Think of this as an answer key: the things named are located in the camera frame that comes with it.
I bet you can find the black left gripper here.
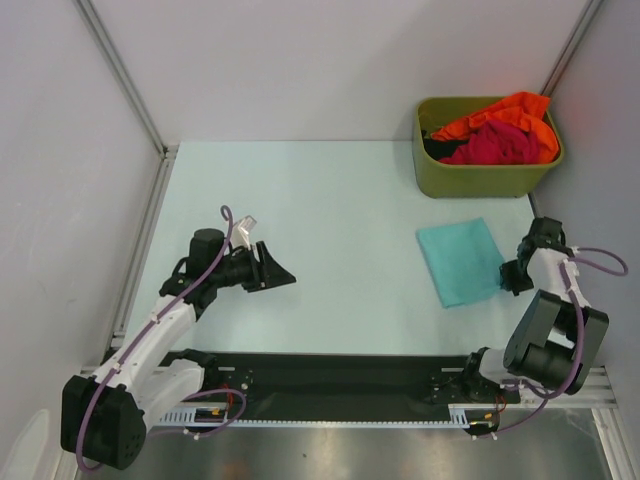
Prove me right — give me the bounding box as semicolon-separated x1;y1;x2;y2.
210;241;295;292

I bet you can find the teal t shirt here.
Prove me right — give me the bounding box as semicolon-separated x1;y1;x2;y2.
416;218;504;308

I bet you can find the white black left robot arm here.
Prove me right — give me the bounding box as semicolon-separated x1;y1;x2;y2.
60;229;296;472

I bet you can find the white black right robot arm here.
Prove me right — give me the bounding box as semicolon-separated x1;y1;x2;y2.
461;217;609;401

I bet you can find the olive green plastic bin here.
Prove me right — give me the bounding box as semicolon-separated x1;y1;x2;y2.
413;95;564;198

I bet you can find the magenta t shirt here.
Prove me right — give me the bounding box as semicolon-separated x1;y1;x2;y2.
440;120;541;166

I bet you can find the black garment in bin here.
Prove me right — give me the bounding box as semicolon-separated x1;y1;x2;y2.
421;130;468;161

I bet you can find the orange t shirt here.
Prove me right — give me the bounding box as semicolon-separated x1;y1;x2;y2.
430;92;559;165

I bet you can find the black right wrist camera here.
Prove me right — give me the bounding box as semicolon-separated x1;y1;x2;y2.
529;217;566;246

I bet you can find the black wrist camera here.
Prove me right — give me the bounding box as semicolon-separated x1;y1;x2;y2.
529;217;566;246
189;228;225;269

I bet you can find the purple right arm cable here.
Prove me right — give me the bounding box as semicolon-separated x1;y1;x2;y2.
469;246;629;441

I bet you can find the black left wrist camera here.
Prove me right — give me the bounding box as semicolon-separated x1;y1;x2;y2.
189;228;225;269

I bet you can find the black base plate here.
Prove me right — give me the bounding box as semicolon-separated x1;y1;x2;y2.
160;351;524;424

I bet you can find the aluminium front rail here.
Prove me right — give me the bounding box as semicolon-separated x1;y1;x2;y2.
80;366;617;410

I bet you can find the white slotted cable duct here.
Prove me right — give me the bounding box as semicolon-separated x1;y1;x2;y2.
156;403;497;430

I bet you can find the aluminium corner post left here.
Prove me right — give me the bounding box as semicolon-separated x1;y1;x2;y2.
72;0;177;161

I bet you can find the aluminium corner post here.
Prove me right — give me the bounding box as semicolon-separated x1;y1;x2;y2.
540;0;608;108
72;0;177;161

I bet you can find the aluminium corner post right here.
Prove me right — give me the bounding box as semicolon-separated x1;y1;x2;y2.
540;0;608;108

